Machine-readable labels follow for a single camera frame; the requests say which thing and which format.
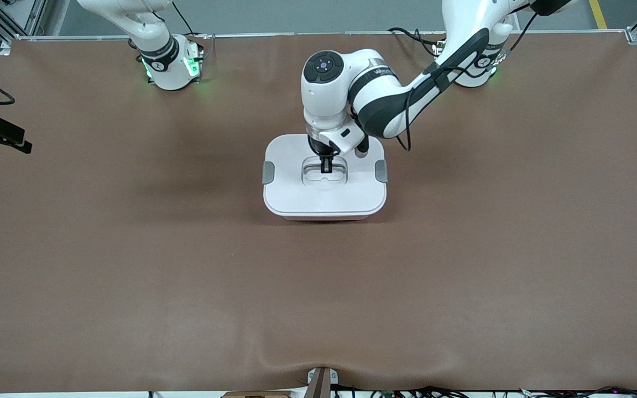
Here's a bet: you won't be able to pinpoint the white box lid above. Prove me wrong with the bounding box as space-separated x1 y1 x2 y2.
263 134 387 216

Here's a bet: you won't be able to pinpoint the pale pink box base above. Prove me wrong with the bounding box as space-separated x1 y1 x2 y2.
280 213 372 222

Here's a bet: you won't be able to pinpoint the brown table mat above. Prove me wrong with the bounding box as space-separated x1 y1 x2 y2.
0 30 637 394

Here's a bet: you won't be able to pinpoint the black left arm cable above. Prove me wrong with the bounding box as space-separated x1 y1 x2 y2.
396 0 540 151

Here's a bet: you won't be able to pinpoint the black left base cables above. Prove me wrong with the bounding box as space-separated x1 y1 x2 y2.
388 27 446 56

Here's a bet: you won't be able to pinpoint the black right base cable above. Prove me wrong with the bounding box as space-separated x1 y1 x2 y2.
172 0 200 39

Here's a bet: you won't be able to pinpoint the wooden post with bracket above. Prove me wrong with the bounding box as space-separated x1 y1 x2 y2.
306 366 339 398

